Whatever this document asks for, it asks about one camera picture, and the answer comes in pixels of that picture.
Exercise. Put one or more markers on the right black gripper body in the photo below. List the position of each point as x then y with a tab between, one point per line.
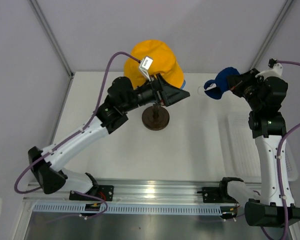
250	91

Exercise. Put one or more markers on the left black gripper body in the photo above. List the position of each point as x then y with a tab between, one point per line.
149	94

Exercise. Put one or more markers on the dark blue hat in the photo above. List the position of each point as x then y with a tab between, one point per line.
215	88

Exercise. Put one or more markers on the blue bucket hat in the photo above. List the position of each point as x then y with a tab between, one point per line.
183	84

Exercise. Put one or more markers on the cream mannequin head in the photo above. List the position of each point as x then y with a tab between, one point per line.
155	117

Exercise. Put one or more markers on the yellow hat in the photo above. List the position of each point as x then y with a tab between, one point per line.
164	63

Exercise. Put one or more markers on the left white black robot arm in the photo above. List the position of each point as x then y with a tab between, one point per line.
49	163

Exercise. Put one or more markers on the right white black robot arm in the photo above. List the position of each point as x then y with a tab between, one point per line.
264	91

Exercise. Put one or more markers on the white plastic basket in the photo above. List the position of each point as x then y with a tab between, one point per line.
243	150

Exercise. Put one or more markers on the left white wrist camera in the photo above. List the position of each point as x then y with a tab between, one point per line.
144	66

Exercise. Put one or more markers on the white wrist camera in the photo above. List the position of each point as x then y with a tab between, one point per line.
144	66
275	70

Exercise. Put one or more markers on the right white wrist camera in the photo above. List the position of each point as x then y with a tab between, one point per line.
275	70

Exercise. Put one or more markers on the right aluminium corner post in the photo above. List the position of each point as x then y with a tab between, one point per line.
272	32

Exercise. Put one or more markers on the aluminium corner post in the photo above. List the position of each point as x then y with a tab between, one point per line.
272	32
42	20

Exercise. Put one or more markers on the aluminium mounting rail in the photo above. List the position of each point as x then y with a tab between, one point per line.
152	192

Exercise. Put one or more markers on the left aluminium corner post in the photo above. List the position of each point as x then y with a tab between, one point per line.
42	20

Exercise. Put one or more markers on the white slotted cable duct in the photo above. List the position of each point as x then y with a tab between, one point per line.
153	209

